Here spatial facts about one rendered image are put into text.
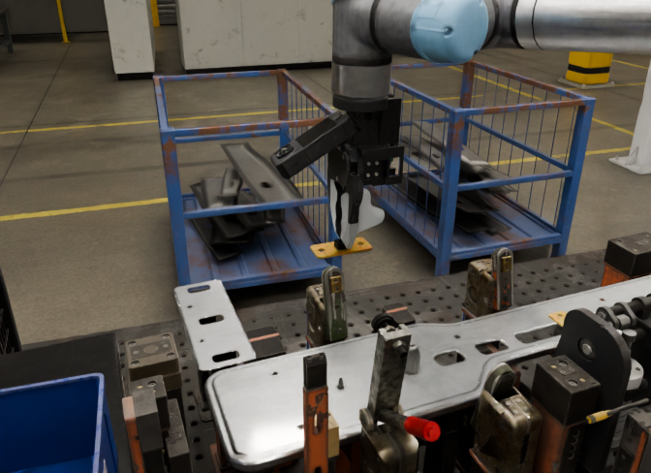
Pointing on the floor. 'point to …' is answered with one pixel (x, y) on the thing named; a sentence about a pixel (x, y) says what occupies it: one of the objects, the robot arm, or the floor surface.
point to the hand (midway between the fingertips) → (341, 236)
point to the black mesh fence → (10, 339)
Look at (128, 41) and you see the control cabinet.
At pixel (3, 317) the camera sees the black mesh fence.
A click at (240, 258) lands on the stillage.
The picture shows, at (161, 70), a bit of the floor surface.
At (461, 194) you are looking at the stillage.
